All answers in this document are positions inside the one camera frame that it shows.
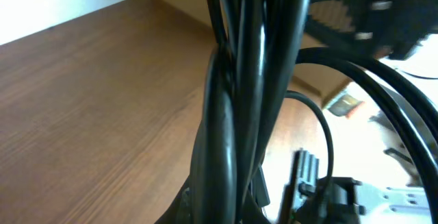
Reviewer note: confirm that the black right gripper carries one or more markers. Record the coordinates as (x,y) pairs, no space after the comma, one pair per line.
(368,26)

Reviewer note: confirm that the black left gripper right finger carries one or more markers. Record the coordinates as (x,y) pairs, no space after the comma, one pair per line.
(257,198)

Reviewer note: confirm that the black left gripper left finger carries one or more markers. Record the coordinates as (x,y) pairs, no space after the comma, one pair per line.
(181,210)

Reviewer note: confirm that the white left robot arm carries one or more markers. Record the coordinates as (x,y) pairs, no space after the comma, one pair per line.
(307,198)

